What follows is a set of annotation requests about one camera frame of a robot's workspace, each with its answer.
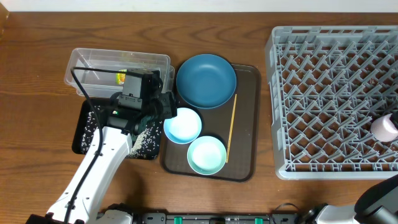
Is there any pink white cup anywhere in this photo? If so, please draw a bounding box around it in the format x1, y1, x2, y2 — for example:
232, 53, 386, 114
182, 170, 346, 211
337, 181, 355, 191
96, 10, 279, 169
371, 113, 398, 142

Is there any green orange snack wrapper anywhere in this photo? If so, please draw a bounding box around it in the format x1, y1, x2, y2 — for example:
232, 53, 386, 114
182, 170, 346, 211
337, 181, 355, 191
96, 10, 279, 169
116, 70, 127, 85

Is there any white rice pile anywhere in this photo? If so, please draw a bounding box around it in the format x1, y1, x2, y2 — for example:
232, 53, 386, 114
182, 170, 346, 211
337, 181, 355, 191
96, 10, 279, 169
81, 105, 163, 158

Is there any light blue bowl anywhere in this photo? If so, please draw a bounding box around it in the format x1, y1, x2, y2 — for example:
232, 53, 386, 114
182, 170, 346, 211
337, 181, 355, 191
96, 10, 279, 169
164, 108, 202, 144

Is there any dark blue plate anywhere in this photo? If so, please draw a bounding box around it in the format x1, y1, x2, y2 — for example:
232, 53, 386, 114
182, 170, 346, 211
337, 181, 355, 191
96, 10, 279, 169
176, 54, 237, 109

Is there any mint green bowl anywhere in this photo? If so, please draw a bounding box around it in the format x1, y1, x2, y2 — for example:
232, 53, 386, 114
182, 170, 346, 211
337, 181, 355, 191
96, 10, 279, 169
187, 136, 226, 175

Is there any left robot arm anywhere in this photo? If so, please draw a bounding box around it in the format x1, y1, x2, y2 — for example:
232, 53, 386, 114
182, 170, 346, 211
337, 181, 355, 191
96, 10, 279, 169
27, 68, 177, 223

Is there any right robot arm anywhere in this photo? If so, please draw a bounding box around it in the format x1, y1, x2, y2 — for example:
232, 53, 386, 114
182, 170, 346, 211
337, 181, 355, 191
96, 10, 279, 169
312, 113, 397, 224

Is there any grey dishwasher rack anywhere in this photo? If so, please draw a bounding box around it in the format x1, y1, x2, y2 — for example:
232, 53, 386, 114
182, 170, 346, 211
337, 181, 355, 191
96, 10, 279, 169
265, 26, 397, 180

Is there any clear plastic bin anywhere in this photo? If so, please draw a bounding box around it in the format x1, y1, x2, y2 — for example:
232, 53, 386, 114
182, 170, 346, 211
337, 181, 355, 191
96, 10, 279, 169
64, 48, 175, 98

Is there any black plastic tray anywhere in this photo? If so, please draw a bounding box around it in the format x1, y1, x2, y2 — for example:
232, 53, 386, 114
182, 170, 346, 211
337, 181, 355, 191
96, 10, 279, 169
72, 98, 164, 161

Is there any wooden chopstick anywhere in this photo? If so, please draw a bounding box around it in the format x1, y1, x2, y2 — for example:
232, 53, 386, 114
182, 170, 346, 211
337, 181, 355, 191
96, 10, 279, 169
226, 94, 237, 163

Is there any brown serving tray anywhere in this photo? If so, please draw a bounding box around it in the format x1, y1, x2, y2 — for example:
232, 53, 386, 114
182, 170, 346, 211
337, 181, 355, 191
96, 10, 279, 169
177, 64, 261, 182

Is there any left black cable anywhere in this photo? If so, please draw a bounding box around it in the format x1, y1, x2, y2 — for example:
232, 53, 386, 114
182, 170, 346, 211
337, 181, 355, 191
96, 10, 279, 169
63, 66, 127, 224

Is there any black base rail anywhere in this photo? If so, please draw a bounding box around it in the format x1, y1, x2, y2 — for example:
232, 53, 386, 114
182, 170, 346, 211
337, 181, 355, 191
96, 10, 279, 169
96, 212, 308, 224

